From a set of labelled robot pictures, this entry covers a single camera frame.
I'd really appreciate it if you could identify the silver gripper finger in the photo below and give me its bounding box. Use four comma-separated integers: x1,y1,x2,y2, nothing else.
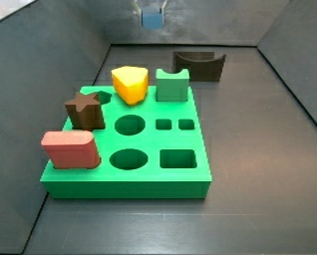
159,0,167,16
132,0,143,17

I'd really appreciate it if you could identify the green shape sorter board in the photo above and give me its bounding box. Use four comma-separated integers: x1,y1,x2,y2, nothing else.
40,86,211,198

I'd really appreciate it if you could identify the black curved fixture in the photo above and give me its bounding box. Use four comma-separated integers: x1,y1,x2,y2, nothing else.
173,52,226,82

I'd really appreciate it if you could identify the yellow rounded block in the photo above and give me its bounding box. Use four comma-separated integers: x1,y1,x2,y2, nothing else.
111,66,150,105

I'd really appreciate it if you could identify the red rounded block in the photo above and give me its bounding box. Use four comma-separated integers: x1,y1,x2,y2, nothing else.
42,130,102,169

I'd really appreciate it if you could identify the brown star block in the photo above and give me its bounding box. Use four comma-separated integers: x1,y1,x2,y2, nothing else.
64,92,106,130

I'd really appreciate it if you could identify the green notched block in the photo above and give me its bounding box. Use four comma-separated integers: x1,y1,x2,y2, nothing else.
157,69,189,102

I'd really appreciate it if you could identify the blue rectangle block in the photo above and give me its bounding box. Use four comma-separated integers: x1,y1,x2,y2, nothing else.
142,8,163,30

